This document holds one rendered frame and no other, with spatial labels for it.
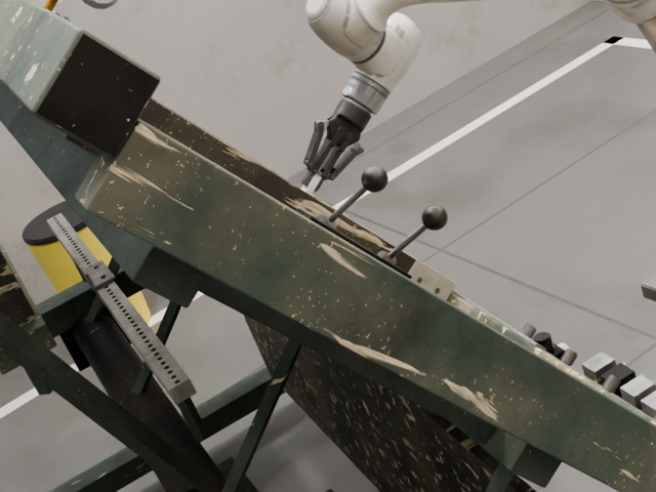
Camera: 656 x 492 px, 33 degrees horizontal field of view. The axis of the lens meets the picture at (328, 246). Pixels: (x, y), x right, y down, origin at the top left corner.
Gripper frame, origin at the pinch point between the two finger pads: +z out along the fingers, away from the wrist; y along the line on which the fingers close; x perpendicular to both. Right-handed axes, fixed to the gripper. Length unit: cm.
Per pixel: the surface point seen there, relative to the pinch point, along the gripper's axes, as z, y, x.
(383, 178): -7, 31, 77
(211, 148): 3.1, 28.8, 12.8
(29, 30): 1, 82, 79
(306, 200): 2.3, 5.6, 12.7
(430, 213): -6, 21, 76
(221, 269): 13, 55, 98
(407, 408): 29, -35, 23
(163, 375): 49.5, 7.0, 1.0
